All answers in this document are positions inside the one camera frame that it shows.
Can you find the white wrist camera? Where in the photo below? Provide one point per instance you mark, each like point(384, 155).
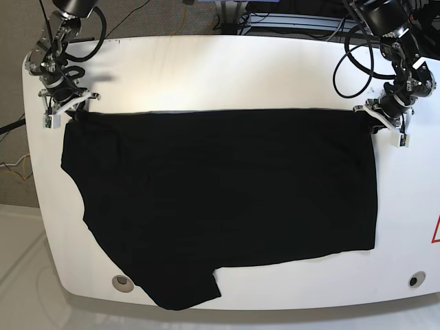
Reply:
point(399, 139)
point(51, 121)

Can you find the aluminium frame rail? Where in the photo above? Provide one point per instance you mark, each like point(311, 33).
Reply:
point(318, 27)

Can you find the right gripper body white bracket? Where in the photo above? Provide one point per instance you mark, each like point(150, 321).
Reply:
point(56, 108)

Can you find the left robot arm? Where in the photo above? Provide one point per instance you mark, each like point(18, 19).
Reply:
point(387, 24)

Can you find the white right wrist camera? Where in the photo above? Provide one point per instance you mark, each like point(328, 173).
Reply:
point(51, 121)

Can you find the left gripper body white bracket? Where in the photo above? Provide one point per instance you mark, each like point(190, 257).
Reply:
point(390, 112)

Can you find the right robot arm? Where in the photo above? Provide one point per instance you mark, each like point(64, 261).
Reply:
point(58, 71)

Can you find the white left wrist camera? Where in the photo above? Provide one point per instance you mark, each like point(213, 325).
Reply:
point(399, 139)

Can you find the black T-shirt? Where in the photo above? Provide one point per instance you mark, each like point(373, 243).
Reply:
point(172, 197)

